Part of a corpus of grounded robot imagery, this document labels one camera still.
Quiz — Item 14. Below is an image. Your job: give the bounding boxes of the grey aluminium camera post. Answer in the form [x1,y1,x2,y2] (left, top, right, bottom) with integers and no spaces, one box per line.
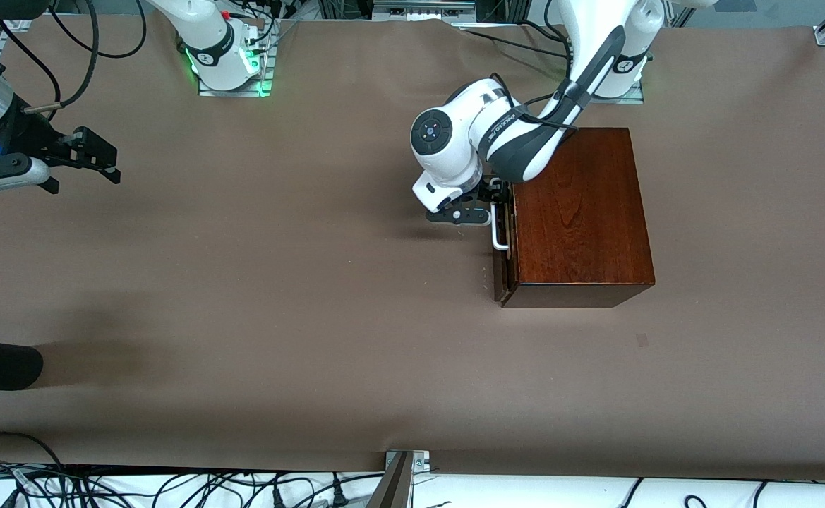
[365,450,416,508]

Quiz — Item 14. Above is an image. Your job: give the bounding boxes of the aluminium equipment rack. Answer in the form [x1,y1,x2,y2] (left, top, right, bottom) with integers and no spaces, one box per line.
[372,0,478,23]

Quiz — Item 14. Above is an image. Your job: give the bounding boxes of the black looped cable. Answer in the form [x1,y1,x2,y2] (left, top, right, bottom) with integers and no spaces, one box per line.
[0,432,67,508]

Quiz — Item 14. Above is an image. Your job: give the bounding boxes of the brown paper table cover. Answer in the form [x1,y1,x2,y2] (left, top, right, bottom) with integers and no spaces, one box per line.
[0,14,825,484]

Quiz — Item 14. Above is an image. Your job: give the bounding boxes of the aluminium post bracket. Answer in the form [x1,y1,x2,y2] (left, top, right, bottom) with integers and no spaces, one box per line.
[384,449,431,475]

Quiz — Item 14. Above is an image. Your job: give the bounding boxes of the wooden drawer with white handle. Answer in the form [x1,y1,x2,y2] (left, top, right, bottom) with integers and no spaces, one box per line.
[490,179,521,306]

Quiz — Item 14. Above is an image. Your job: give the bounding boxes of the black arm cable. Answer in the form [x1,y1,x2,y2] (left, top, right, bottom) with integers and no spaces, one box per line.
[488,71,582,135]
[0,0,148,114]

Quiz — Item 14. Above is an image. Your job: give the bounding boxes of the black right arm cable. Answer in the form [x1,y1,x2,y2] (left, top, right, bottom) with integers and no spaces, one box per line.
[0,0,148,114]

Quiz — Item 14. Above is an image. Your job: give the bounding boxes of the aluminium right arm base plate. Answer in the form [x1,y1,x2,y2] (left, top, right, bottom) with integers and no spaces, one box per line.
[197,21,275,97]

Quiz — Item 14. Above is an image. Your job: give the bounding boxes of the black plug cable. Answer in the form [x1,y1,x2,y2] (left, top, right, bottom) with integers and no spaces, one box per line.
[264,474,293,508]
[313,474,349,508]

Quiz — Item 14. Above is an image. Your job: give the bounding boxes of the black cables behind cabinet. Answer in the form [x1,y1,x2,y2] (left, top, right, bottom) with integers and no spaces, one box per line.
[454,20,574,59]

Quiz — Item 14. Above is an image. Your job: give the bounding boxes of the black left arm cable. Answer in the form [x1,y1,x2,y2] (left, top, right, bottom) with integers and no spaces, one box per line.
[488,71,582,135]

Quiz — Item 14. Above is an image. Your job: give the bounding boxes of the aluminium left arm base plate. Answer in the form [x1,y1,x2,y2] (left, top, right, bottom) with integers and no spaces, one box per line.
[589,81,646,105]

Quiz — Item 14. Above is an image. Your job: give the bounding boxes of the dark wooden drawer cabinet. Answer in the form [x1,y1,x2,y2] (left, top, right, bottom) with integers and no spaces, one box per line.
[500,127,656,309]

